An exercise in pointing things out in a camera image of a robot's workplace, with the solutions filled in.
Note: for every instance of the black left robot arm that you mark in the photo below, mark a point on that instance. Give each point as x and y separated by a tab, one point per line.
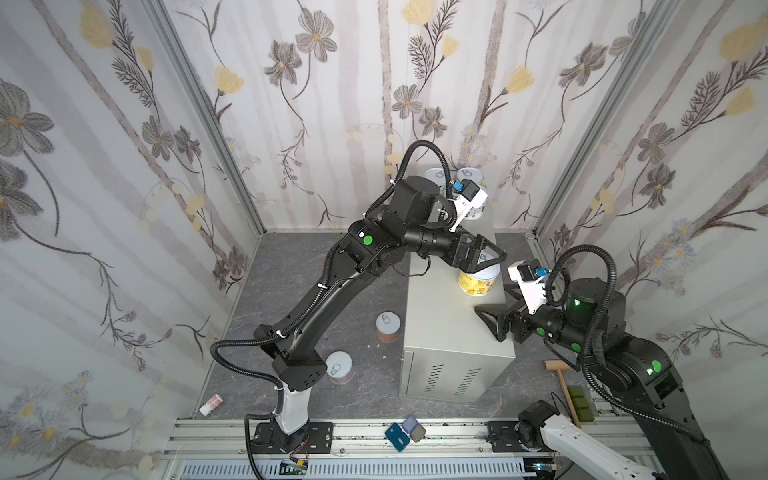
413	215

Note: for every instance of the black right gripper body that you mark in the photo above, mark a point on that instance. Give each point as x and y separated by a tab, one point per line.
513	323

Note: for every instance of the green block stack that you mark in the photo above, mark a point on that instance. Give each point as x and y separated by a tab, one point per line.
581	404

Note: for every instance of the pink labelled can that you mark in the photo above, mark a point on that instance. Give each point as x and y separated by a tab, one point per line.
339	367

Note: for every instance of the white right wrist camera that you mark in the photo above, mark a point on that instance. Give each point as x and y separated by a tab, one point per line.
530	278

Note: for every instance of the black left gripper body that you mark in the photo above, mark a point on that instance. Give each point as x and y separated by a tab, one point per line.
463	248

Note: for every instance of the brown labelled can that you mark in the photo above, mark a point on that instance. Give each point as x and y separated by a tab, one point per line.
388	326

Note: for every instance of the grey metal cabinet counter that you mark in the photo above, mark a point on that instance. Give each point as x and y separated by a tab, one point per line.
449	353

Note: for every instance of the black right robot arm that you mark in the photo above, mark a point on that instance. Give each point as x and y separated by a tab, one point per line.
633	374

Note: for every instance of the light blue labelled can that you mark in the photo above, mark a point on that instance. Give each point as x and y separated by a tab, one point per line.
437	176

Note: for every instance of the small wooden mallet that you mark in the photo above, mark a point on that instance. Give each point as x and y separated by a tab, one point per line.
559	367

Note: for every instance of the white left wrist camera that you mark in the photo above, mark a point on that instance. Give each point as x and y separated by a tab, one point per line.
462	193

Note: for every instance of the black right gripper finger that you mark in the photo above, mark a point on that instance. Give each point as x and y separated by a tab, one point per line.
513	291
496	319

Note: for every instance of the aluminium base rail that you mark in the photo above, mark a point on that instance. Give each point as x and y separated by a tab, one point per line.
359	449

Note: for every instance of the small blue grey device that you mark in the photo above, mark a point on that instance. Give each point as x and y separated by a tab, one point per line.
401	435

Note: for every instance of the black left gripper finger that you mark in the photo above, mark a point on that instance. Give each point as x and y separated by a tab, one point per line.
487	246
489	265

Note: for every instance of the yellow can with silver lid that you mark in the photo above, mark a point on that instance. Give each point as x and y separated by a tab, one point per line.
480	283

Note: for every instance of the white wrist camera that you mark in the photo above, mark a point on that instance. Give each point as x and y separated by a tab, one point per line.
462	193
530	278

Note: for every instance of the small white pink tube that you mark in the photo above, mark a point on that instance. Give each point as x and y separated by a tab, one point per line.
211	404

